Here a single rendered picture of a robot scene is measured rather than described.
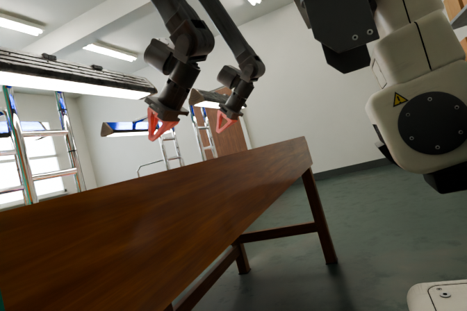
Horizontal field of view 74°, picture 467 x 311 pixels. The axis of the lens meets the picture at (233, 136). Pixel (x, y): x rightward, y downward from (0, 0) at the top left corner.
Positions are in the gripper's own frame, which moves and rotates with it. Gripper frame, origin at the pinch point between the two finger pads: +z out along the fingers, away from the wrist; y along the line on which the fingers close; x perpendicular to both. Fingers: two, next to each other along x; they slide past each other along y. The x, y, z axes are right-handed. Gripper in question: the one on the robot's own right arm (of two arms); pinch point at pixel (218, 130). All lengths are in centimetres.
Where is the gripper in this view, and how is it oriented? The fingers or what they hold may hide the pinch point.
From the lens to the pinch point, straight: 109.4
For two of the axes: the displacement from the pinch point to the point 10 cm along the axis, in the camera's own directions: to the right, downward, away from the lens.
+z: -5.1, 8.3, 2.3
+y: -3.7, 0.3, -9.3
